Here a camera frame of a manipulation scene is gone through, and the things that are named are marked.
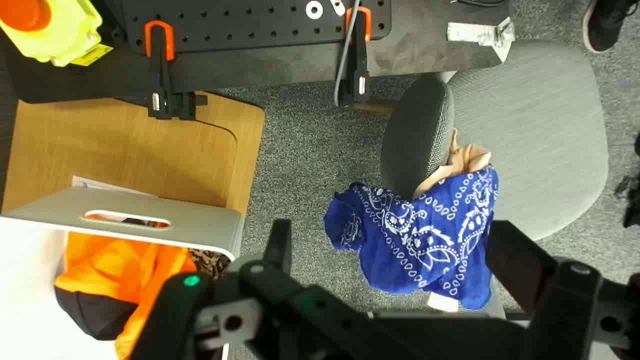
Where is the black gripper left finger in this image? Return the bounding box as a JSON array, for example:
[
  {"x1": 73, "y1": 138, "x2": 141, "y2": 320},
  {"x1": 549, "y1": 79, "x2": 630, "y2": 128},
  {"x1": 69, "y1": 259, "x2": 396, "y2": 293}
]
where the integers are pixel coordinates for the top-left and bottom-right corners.
[{"x1": 262, "y1": 217, "x2": 296, "y2": 270}]

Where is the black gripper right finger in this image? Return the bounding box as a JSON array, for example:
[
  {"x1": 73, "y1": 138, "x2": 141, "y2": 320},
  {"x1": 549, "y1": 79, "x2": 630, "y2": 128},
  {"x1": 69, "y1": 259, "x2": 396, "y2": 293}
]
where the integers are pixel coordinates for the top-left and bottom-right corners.
[{"x1": 483, "y1": 219, "x2": 560, "y2": 316}]

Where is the blue paisley bandana cloth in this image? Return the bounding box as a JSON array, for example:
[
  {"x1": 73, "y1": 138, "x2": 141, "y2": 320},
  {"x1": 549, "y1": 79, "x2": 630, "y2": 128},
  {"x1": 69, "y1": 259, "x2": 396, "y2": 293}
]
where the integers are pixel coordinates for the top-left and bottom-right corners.
[{"x1": 321, "y1": 166, "x2": 502, "y2": 311}]

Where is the peach shirt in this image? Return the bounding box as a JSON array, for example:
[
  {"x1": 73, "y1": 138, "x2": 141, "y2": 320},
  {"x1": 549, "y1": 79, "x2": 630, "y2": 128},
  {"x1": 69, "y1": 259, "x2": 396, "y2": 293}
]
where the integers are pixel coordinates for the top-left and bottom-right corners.
[{"x1": 412, "y1": 128, "x2": 494, "y2": 199}]

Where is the white plastic basket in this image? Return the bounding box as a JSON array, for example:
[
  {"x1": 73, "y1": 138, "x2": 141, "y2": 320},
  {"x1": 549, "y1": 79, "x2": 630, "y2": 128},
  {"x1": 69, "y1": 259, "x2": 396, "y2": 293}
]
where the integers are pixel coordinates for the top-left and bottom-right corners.
[{"x1": 0, "y1": 185, "x2": 247, "y2": 360}]

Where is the orange cloth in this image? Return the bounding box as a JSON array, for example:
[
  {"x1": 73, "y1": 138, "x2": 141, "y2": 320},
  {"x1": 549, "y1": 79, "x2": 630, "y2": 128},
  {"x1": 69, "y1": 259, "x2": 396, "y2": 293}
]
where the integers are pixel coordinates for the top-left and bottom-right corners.
[{"x1": 54, "y1": 230, "x2": 199, "y2": 360}]

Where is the grey upholstered chair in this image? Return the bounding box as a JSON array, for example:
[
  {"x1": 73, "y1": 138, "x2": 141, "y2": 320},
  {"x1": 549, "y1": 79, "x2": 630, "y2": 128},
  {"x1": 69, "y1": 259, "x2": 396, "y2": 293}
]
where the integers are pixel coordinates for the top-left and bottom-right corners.
[{"x1": 379, "y1": 42, "x2": 610, "y2": 243}]

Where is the orange black bar clamp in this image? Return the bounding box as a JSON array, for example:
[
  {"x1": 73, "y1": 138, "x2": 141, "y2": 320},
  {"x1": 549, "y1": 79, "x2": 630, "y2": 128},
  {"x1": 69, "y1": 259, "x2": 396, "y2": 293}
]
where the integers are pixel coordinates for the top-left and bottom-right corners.
[
  {"x1": 336, "y1": 3, "x2": 376, "y2": 107},
  {"x1": 141, "y1": 18, "x2": 199, "y2": 121}
]

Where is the black perforated board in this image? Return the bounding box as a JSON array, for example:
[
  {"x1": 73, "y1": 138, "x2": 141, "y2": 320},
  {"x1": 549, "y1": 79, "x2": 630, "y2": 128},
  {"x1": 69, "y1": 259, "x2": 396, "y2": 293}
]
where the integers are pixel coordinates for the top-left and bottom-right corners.
[{"x1": 106, "y1": 0, "x2": 393, "y2": 54}]

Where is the black shoe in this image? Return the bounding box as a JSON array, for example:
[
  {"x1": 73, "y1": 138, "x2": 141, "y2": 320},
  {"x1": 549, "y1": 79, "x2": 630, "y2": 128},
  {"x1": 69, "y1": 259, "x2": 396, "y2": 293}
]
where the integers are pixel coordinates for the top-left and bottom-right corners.
[{"x1": 581, "y1": 0, "x2": 640, "y2": 56}]

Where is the yellow emergency stop button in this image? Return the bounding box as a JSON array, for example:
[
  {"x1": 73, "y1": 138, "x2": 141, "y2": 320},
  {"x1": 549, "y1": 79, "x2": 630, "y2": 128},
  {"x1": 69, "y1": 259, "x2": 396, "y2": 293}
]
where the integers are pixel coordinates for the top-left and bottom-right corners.
[{"x1": 0, "y1": 0, "x2": 114, "y2": 68}]

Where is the grey cable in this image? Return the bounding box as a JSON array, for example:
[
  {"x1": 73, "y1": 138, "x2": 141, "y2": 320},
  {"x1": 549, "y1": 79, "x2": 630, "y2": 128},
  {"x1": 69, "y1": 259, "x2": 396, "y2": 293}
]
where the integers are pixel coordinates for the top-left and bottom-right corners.
[{"x1": 331, "y1": 0, "x2": 365, "y2": 107}]

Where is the silver metal bracket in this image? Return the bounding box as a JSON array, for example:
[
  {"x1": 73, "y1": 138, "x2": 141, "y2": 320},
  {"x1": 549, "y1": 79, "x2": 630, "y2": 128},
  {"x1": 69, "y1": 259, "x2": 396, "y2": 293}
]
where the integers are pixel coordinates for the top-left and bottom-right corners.
[{"x1": 445, "y1": 13, "x2": 517, "y2": 66}]

